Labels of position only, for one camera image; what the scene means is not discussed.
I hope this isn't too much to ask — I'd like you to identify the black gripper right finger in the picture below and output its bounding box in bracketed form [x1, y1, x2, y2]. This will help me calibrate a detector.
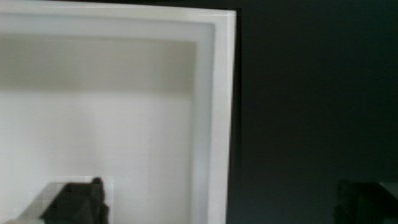
[334, 180, 398, 224]

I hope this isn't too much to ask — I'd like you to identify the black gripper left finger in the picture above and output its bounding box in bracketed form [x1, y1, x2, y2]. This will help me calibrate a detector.
[41, 177, 110, 224]

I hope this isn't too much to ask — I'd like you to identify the white drawer cabinet box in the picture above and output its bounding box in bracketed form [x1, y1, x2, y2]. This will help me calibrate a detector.
[0, 0, 236, 224]

